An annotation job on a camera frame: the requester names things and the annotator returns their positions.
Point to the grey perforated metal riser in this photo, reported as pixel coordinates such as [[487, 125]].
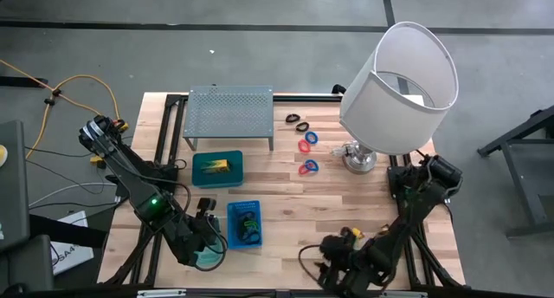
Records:
[[229, 112]]

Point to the green rubber band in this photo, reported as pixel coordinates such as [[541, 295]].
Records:
[[249, 223]]

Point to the dark teal plastic tub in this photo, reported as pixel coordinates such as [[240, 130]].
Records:
[[216, 182]]

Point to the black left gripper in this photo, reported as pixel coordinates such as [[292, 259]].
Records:
[[197, 241]]

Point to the black aluminium rig frame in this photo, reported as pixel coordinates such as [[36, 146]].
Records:
[[303, 98]]

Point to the dark grey monitor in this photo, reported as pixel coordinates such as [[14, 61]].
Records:
[[13, 181]]

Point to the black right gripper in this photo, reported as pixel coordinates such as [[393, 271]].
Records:
[[344, 267]]

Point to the blue slotted plastic basket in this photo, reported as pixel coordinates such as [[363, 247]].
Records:
[[232, 241]]

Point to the light teal plastic bin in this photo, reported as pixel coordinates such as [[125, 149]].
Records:
[[213, 254]]

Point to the silver lamp white shade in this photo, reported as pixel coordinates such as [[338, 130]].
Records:
[[402, 116]]

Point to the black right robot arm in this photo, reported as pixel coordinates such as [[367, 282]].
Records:
[[402, 228]]

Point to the white cardboard box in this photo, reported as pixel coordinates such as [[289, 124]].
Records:
[[73, 259]]

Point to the wide black rubber band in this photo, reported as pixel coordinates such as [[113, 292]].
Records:
[[244, 214]]

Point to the green yellow staple box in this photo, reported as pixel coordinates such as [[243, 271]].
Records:
[[215, 166], [357, 233]]

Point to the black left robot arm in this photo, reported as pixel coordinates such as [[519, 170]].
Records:
[[130, 181]]

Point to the black table clamp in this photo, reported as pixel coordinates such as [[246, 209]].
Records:
[[339, 89]]

